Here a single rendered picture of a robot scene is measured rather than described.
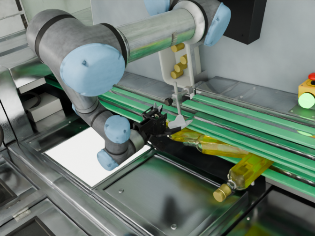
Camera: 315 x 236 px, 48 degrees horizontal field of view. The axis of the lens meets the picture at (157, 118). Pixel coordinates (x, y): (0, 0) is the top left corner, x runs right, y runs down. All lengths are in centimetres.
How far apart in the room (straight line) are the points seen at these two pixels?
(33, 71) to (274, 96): 119
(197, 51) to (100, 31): 70
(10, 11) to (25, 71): 293
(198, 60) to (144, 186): 52
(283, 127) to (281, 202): 29
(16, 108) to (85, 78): 124
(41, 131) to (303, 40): 137
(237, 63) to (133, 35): 62
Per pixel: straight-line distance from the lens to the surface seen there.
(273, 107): 117
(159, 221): 121
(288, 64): 123
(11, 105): 190
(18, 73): 188
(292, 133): 108
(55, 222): 141
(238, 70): 135
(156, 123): 120
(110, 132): 103
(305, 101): 112
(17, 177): 173
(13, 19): 480
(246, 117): 117
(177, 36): 90
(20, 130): 195
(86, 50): 69
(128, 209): 127
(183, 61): 143
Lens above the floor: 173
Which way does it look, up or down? 32 degrees down
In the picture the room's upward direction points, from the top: 121 degrees counter-clockwise
